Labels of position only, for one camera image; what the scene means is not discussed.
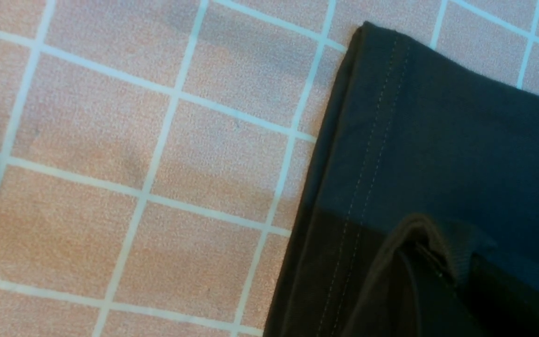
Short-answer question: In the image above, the pink checkered tablecloth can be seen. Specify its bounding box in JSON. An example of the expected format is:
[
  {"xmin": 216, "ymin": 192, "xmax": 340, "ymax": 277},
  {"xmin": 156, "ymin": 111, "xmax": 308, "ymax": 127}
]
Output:
[{"xmin": 0, "ymin": 0, "xmax": 539, "ymax": 337}]

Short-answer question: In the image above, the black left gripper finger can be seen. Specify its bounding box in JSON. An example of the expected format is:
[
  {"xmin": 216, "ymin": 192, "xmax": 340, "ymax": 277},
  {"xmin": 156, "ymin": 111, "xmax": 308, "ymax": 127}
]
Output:
[{"xmin": 398, "ymin": 244, "xmax": 476, "ymax": 337}]

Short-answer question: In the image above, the dark gray long-sleeve top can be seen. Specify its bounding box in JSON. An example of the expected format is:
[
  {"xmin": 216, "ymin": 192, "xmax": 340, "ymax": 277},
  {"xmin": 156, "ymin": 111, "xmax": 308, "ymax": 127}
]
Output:
[{"xmin": 263, "ymin": 22, "xmax": 539, "ymax": 337}]

